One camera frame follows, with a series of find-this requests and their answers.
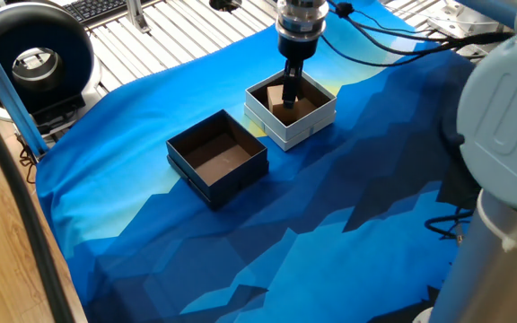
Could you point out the small black round object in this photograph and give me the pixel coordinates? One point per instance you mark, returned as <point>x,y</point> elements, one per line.
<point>225,4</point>

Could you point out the dark navy square box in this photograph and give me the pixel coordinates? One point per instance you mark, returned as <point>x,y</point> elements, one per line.
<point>240,179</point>

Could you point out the silver upright metal bracket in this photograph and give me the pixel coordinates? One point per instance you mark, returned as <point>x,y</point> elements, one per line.
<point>136,15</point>

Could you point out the silver grey UR5 robot arm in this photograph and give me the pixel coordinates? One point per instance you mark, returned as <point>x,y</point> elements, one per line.
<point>501,112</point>

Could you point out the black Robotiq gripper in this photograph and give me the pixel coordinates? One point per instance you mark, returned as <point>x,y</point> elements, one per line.
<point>298,49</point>

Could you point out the black computer keyboard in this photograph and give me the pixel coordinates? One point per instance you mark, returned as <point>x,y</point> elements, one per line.
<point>97,6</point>

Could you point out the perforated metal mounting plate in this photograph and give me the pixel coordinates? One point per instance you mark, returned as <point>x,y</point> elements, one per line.
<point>442,20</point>

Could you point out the blue aluminium frame post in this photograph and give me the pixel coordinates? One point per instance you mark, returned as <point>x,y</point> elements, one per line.
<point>8,89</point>

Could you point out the brown wooden cube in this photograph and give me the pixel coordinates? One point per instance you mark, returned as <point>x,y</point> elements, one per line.
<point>274,96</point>

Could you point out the light grey square box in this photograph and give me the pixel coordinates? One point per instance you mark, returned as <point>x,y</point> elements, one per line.
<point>303,130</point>

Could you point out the blue mountain print cloth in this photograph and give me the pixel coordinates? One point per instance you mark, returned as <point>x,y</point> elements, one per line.
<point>285,247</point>

